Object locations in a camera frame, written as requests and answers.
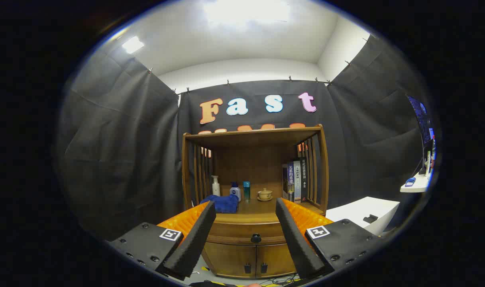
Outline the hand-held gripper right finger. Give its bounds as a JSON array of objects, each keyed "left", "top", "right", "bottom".
[{"left": 275, "top": 197, "right": 386, "bottom": 279}]

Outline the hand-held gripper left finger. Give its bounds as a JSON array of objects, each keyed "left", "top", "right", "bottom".
[{"left": 109, "top": 201, "right": 217, "bottom": 281}]

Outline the wooden drawer with black knob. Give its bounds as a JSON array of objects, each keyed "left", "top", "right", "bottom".
[{"left": 206, "top": 222, "right": 287, "bottom": 246}]

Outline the wooden cabinet door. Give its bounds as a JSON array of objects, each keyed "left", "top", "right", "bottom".
[
  {"left": 256, "top": 243, "right": 297, "bottom": 279},
  {"left": 202, "top": 242, "right": 257, "bottom": 279}
]

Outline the wooden countertop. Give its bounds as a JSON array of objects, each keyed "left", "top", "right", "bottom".
[{"left": 187, "top": 197, "right": 324, "bottom": 224}]

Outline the wooden cabinet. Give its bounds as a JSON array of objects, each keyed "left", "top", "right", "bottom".
[{"left": 181, "top": 124, "right": 330, "bottom": 279}]

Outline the blue towel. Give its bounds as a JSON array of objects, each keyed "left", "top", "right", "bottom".
[{"left": 200, "top": 194, "right": 240, "bottom": 214}]

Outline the white spine book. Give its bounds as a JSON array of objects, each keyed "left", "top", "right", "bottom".
[{"left": 293, "top": 160, "right": 302, "bottom": 203}]

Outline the grey book with blue spine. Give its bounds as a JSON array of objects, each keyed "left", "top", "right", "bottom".
[{"left": 282, "top": 163, "right": 295, "bottom": 202}]

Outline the black book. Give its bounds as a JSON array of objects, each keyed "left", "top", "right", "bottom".
[{"left": 300, "top": 158, "right": 309, "bottom": 202}]

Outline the white side table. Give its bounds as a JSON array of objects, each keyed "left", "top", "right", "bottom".
[{"left": 326, "top": 197, "right": 400, "bottom": 236}]

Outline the white shelf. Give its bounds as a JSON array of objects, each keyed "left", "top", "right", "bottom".
[{"left": 400, "top": 171, "right": 432, "bottom": 193}]

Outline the computer monitor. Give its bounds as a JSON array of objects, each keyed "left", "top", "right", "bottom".
[{"left": 406, "top": 94, "right": 435, "bottom": 176}]

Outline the ceiling light panel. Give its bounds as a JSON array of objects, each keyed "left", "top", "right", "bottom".
[{"left": 122, "top": 36, "right": 145, "bottom": 54}]

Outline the black cable tangle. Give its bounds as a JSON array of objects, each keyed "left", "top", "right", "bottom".
[{"left": 264, "top": 274, "right": 300, "bottom": 286}]

